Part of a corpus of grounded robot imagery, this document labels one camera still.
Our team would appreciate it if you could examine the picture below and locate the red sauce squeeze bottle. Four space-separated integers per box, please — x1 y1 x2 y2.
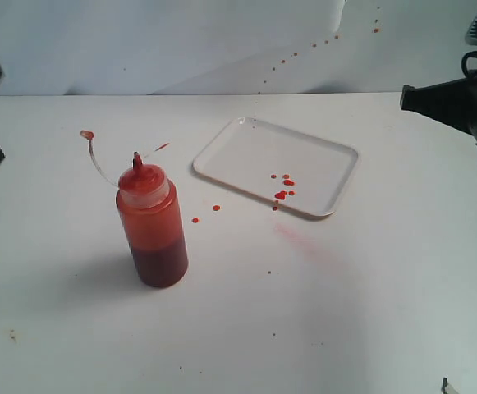
80 130 190 289

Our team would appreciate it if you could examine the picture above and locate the white rectangular plastic tray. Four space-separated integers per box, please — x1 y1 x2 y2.
192 117 360 219

